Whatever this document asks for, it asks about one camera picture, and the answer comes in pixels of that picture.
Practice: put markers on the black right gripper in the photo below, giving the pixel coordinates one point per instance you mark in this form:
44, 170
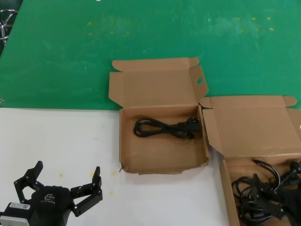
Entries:
294, 216

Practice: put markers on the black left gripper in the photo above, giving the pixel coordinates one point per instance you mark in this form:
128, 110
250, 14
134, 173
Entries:
50, 207

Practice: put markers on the cardboard box with holed flap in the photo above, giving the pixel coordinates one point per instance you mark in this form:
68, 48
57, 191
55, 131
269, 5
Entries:
162, 153

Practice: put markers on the green table mat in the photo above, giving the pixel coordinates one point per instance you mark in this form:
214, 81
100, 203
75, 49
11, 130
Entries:
70, 58

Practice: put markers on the black stool with chrome base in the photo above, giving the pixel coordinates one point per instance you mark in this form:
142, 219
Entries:
9, 17

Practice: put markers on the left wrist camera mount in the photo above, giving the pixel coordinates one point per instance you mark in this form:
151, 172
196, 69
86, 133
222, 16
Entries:
16, 214

